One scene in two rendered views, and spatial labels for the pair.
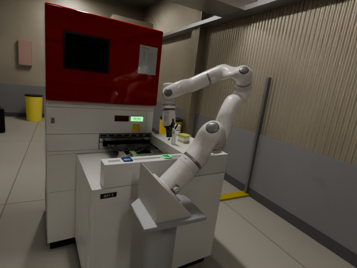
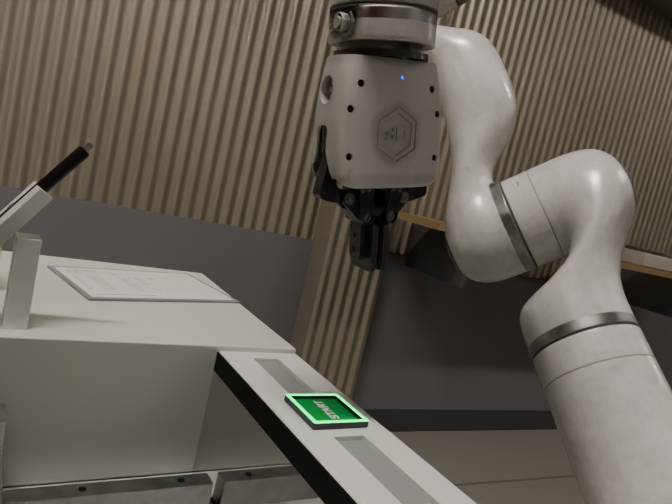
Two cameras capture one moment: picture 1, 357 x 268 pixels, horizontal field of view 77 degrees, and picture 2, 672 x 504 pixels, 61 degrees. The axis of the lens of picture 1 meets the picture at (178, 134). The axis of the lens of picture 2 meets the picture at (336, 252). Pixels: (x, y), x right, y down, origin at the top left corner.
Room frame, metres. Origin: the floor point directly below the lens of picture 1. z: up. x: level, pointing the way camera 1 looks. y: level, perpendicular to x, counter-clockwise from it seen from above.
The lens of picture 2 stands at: (1.41, 0.54, 1.16)
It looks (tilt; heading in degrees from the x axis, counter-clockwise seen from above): 7 degrees down; 269
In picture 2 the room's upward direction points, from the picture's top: 13 degrees clockwise
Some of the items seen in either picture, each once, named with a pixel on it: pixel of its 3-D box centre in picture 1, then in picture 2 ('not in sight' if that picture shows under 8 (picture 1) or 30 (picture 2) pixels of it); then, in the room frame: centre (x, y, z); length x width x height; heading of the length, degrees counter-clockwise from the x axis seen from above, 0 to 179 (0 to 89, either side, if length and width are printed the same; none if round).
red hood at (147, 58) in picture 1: (99, 63); not in sight; (2.01, 0.76, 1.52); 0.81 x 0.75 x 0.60; 122
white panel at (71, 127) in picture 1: (104, 127); not in sight; (1.75, 0.59, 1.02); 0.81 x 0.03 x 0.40; 122
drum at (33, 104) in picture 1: (34, 107); not in sight; (5.97, 3.96, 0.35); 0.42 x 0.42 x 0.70
